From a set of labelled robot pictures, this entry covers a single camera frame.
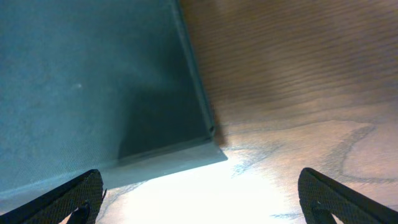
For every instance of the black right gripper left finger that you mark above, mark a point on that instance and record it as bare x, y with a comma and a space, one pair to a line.
79, 199

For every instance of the black gift box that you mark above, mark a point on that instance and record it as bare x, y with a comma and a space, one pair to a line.
111, 85

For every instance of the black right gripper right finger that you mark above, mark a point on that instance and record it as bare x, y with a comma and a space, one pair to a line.
323, 199

